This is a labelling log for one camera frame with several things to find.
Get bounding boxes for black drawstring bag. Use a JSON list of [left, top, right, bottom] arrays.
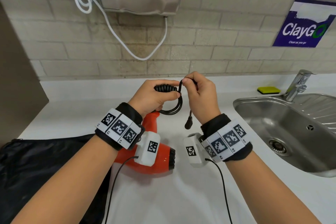
[[0, 134, 112, 224]]

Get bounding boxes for yellow sponge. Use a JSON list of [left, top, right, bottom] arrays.
[[257, 86, 281, 95]]

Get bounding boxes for brown side panel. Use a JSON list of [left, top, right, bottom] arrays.
[[0, 0, 50, 146]]

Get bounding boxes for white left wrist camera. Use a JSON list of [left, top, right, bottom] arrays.
[[134, 131, 161, 167]]

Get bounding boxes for person's left hand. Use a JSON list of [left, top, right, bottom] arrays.
[[128, 79, 182, 117]]

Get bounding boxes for black hair dryer cord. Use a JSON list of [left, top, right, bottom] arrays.
[[153, 79, 197, 130]]

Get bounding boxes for black camera cable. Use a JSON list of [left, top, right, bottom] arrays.
[[104, 156, 139, 224], [204, 158, 233, 224]]

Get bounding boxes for black right camera cable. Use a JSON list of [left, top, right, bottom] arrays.
[[204, 158, 233, 224]]

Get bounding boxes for purple wall poster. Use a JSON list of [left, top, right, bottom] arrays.
[[272, 0, 336, 48]]

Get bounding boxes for chrome faucet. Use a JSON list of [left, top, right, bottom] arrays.
[[284, 69, 317, 102]]

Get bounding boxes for white wall cable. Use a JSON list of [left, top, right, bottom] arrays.
[[68, 0, 168, 61]]

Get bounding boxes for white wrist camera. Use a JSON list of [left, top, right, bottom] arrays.
[[134, 131, 161, 167], [183, 133, 209, 168]]

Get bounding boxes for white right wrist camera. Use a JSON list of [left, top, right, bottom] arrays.
[[183, 133, 209, 168]]

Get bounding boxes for wristband with square markers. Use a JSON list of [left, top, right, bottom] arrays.
[[200, 113, 253, 163], [95, 102, 145, 151]]

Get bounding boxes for orange hair dryer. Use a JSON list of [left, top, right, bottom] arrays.
[[113, 111, 176, 175]]

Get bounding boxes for person's left forearm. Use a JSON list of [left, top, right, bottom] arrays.
[[10, 136, 119, 224]]

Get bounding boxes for person's right hand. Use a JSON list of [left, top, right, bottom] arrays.
[[181, 71, 222, 125]]

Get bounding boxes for person's right forearm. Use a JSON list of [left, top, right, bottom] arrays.
[[225, 150, 322, 224]]

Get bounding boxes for black left camera cable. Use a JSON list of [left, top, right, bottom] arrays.
[[104, 156, 139, 224]]

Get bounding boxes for left wristband with square markers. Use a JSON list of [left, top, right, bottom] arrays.
[[95, 102, 145, 151]]

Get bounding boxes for right wristband with square markers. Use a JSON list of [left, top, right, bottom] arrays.
[[200, 113, 253, 163]]

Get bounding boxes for stainless steel sink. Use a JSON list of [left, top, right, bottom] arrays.
[[233, 93, 336, 178]]

